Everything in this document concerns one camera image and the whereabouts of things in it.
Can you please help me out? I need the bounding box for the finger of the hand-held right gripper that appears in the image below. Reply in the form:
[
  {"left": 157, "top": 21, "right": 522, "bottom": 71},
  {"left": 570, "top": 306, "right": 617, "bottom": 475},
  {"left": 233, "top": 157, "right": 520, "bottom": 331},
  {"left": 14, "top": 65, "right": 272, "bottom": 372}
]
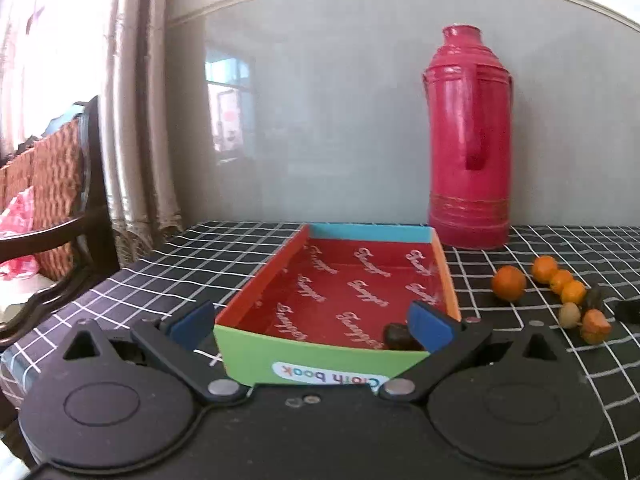
[{"left": 614, "top": 300, "right": 640, "bottom": 324}]

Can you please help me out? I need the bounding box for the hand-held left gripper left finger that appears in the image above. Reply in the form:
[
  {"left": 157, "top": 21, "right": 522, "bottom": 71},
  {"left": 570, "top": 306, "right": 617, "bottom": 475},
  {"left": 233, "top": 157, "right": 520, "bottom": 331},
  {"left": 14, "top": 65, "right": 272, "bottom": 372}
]
[{"left": 62, "top": 300, "right": 248, "bottom": 404}]

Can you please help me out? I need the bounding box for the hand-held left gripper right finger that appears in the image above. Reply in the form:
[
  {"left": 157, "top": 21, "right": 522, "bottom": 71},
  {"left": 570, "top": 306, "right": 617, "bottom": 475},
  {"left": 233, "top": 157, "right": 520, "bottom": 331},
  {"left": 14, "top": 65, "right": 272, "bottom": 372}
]
[{"left": 378, "top": 300, "right": 569, "bottom": 403}]

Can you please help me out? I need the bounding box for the orange-red fruit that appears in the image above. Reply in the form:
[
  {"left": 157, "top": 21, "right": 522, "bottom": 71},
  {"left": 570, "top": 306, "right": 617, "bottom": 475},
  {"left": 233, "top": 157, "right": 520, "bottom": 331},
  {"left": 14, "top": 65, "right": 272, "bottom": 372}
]
[{"left": 580, "top": 308, "right": 612, "bottom": 345}]

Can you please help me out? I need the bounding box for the small orange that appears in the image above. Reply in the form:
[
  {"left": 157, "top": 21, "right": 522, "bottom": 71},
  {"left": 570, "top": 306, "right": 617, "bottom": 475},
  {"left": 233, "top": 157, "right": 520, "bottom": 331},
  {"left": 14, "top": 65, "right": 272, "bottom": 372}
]
[
  {"left": 549, "top": 269, "right": 574, "bottom": 294},
  {"left": 531, "top": 255, "right": 559, "bottom": 282},
  {"left": 560, "top": 280, "right": 587, "bottom": 306}
]

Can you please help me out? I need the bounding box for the pale round fruit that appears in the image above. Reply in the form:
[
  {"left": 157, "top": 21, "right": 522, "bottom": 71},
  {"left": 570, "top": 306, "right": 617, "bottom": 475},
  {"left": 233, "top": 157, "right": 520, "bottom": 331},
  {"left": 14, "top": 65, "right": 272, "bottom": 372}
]
[{"left": 558, "top": 303, "right": 582, "bottom": 330}]

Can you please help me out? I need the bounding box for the large orange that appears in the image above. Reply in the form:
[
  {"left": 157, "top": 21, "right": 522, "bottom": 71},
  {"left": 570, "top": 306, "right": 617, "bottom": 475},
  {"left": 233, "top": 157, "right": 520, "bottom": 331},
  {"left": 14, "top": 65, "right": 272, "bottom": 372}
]
[{"left": 491, "top": 266, "right": 527, "bottom": 302}]

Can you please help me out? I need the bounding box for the colourful cardboard box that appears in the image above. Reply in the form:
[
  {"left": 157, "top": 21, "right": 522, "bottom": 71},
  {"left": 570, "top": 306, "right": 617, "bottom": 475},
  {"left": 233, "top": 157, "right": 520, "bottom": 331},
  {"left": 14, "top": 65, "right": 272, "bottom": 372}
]
[{"left": 212, "top": 223, "right": 462, "bottom": 388}]

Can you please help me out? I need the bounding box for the black checkered tablecloth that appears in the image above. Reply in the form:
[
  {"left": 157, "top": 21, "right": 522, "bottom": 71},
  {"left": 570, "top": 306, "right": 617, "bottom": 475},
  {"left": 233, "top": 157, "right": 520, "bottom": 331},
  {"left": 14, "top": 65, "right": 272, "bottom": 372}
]
[{"left": 0, "top": 220, "right": 640, "bottom": 480}]

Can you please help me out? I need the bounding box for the dark wooden chair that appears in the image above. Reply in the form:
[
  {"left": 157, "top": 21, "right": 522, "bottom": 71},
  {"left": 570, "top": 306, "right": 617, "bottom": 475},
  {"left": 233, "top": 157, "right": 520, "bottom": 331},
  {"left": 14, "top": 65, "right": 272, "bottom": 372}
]
[{"left": 0, "top": 95, "right": 122, "bottom": 348}]

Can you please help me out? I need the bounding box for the red thermos flask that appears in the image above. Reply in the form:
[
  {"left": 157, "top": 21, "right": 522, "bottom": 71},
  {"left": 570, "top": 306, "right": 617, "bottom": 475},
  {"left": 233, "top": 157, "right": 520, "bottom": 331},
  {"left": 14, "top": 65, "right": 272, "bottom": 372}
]
[{"left": 421, "top": 24, "right": 512, "bottom": 250}]

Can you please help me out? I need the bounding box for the woven wicker chair back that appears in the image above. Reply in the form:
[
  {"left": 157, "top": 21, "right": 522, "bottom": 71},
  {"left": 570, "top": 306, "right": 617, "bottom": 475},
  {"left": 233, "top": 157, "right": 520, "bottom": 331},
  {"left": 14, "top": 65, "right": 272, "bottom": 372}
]
[{"left": 0, "top": 119, "right": 87, "bottom": 281}]

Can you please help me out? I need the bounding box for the pink plastic bag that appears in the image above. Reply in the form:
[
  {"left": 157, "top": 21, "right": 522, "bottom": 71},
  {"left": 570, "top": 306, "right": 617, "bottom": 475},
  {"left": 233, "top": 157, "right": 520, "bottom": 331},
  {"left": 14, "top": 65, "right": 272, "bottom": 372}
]
[{"left": 0, "top": 186, "right": 42, "bottom": 279}]

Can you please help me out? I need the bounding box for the beige curtain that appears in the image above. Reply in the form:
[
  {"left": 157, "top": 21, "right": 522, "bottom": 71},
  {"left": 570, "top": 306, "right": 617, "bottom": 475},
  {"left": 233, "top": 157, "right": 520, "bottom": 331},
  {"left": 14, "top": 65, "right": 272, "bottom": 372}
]
[{"left": 97, "top": 0, "right": 185, "bottom": 267}]

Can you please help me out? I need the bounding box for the window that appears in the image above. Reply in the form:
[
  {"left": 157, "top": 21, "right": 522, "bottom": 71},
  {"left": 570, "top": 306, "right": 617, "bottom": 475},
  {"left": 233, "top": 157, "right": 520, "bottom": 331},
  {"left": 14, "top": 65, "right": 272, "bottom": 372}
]
[{"left": 0, "top": 0, "right": 118, "bottom": 158}]

